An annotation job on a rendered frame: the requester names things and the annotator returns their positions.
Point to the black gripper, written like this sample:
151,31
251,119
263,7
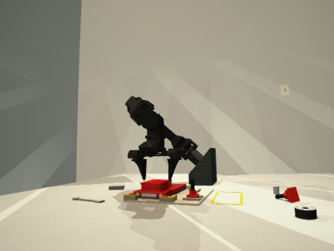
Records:
174,154

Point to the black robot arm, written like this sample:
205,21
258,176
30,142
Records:
141,112

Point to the black toy tyre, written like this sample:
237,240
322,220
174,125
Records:
305,212

